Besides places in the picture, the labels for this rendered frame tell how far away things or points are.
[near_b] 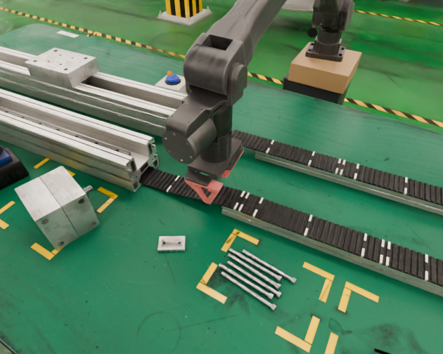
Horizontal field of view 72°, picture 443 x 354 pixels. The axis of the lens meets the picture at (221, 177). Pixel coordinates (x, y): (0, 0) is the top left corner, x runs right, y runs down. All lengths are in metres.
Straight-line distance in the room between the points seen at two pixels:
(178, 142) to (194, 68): 0.10
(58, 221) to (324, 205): 0.52
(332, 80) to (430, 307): 0.69
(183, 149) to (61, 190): 0.27
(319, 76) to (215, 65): 0.67
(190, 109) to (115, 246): 0.32
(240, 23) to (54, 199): 0.42
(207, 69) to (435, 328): 0.52
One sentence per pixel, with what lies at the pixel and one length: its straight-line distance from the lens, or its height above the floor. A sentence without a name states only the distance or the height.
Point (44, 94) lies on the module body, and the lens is 1.08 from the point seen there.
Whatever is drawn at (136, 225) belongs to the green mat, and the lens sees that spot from 0.64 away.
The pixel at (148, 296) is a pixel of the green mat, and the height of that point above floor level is 0.78.
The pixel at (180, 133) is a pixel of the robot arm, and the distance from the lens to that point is 0.41.
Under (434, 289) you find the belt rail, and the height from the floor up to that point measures 0.79.
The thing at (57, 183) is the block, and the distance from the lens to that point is 0.63.
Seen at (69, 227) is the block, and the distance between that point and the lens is 0.63.
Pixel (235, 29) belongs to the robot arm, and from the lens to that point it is 0.47.
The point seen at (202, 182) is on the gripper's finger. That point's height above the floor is 0.91.
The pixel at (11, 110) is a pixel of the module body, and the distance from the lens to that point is 1.01.
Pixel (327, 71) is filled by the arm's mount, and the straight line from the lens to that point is 1.05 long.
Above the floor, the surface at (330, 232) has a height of 0.81.
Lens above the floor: 1.28
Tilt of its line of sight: 46 degrees down
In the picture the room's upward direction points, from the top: straight up
